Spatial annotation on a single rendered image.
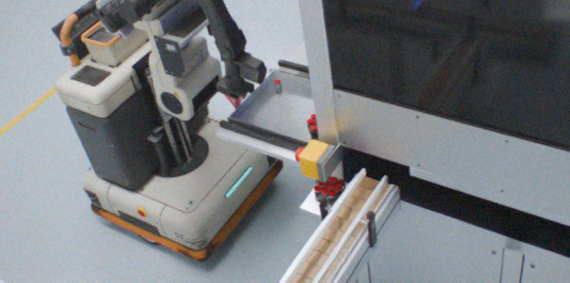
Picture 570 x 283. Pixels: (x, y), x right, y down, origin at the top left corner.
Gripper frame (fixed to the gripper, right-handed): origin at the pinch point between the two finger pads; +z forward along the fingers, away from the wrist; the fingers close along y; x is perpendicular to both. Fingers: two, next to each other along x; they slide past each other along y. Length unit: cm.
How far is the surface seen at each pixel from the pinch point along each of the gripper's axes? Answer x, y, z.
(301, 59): 32.8, 4.1, 2.5
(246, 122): -5.5, 7.4, -1.4
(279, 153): -10.2, 22.2, -0.3
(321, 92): -12, 36, -34
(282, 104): 9.2, 11.3, 1.2
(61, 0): 133, -253, 136
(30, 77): 58, -200, 127
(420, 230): -12, 68, 1
